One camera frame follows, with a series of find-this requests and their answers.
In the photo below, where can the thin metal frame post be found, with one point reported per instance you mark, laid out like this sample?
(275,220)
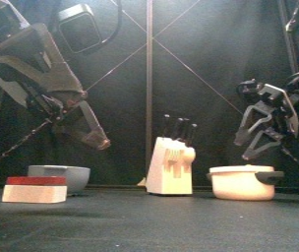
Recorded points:
(150,98)

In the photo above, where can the red topped white block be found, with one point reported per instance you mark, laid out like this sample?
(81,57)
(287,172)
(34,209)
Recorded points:
(34,193)

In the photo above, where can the white frame foot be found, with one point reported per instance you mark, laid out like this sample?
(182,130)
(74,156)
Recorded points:
(142,182)

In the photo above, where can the dark side frame post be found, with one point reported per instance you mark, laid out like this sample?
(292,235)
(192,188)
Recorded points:
(291,49)

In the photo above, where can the grey bowl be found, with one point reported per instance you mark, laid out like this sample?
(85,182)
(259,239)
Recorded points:
(75,178)

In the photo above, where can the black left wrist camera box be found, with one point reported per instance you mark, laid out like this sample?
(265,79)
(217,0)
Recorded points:
(81,28)

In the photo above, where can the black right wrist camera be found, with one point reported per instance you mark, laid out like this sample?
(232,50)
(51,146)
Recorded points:
(248,88)

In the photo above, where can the white wooden knife block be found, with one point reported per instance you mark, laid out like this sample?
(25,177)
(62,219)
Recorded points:
(170,170)

